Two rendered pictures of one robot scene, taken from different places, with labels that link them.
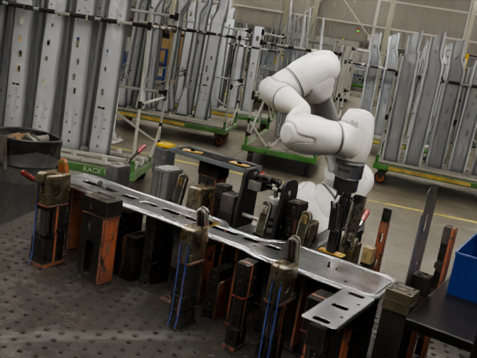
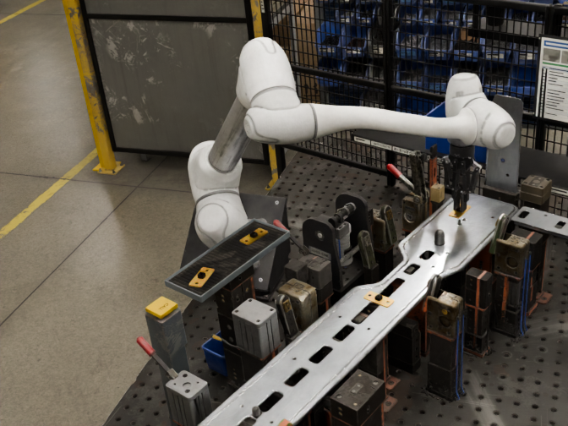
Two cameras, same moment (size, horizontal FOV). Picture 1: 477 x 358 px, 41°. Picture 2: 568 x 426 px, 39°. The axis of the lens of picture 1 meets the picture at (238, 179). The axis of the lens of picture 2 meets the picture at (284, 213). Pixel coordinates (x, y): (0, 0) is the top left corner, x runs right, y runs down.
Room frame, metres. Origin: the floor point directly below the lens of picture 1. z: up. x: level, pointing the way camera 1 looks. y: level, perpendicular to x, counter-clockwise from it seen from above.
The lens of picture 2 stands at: (2.02, 1.87, 2.38)
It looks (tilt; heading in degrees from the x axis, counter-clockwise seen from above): 31 degrees down; 282
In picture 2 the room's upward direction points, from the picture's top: 6 degrees counter-clockwise
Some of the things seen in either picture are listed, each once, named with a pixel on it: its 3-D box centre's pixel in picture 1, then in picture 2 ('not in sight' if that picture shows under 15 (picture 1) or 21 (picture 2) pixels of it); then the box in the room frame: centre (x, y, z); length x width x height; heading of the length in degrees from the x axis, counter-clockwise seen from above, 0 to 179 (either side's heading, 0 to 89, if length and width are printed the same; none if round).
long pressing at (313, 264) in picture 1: (203, 224); (377, 305); (2.15, 0.10, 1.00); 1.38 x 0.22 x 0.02; 60
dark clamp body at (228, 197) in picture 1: (226, 241); (318, 313); (2.34, 0.00, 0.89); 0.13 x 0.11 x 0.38; 150
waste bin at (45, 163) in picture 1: (23, 180); not in sight; (4.52, 1.56, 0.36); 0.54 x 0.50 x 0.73; 169
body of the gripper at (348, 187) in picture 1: (343, 192); (461, 155); (1.91, -0.33, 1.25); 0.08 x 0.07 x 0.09; 150
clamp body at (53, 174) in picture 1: (50, 219); not in sight; (2.28, 0.68, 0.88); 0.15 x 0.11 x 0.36; 150
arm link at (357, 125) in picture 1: (352, 134); (466, 101); (1.91, -0.32, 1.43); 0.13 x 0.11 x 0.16; 116
